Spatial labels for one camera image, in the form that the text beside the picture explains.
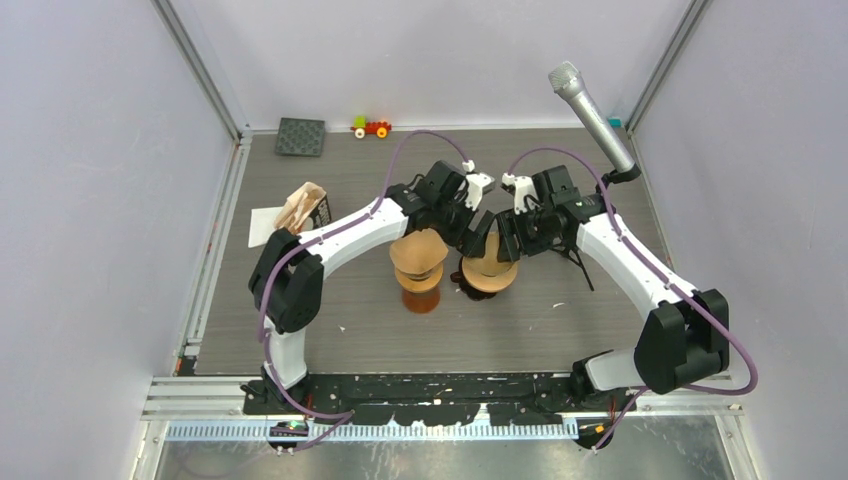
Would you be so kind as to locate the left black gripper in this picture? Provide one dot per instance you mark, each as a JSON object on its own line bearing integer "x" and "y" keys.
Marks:
{"x": 469, "y": 243}

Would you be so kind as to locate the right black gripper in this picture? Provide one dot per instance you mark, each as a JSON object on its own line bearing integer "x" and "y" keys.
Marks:
{"x": 509, "y": 224}

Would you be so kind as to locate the brown glass dripper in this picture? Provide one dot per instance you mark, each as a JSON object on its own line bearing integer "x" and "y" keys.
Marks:
{"x": 465, "y": 287}

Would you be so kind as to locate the wooden ring holder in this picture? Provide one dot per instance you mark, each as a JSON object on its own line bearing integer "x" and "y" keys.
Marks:
{"x": 422, "y": 282}

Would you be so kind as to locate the amber glass carafe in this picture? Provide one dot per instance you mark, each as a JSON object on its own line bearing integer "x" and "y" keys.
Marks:
{"x": 421, "y": 302}

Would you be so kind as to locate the coffee filter box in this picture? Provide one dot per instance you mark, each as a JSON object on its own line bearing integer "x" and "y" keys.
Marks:
{"x": 305, "y": 209}

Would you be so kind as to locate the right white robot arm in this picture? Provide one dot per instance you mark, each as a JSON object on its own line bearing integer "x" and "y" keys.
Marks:
{"x": 679, "y": 344}

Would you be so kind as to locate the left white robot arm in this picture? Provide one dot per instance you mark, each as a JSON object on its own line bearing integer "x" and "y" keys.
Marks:
{"x": 287, "y": 281}

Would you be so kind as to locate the white paper coffee filter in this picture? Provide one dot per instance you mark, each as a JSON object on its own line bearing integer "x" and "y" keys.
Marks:
{"x": 262, "y": 225}

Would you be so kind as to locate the small toy train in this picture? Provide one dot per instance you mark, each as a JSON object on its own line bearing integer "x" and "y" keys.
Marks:
{"x": 362, "y": 127}

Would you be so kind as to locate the silver microphone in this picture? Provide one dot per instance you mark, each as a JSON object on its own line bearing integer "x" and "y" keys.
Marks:
{"x": 567, "y": 82}

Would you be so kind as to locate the dark grey baseplate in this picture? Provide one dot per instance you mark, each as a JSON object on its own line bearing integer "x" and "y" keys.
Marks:
{"x": 300, "y": 137}

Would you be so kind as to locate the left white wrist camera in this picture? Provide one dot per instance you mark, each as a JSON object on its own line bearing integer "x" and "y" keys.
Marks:
{"x": 478, "y": 185}

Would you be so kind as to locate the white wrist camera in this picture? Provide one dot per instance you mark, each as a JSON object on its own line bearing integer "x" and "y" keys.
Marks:
{"x": 478, "y": 185}
{"x": 523, "y": 191}

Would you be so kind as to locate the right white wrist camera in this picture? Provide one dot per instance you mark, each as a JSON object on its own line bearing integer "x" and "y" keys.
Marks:
{"x": 523, "y": 191}

